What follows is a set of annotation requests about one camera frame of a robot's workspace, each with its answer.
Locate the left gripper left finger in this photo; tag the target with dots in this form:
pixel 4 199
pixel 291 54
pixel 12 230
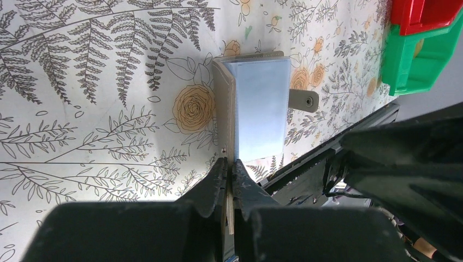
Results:
pixel 188 229

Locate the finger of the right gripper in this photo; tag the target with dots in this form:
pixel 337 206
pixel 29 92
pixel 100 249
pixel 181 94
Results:
pixel 414 170

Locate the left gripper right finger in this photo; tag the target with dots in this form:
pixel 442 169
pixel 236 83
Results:
pixel 265 230

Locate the grey card holder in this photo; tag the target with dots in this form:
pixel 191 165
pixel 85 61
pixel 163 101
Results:
pixel 252 96

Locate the green bin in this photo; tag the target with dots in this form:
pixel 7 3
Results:
pixel 413 63

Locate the red bin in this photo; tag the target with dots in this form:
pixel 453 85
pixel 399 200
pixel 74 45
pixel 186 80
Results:
pixel 418 16

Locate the floral table mat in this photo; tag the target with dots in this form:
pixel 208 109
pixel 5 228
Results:
pixel 114 100

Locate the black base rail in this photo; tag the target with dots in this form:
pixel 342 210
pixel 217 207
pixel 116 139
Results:
pixel 305 180

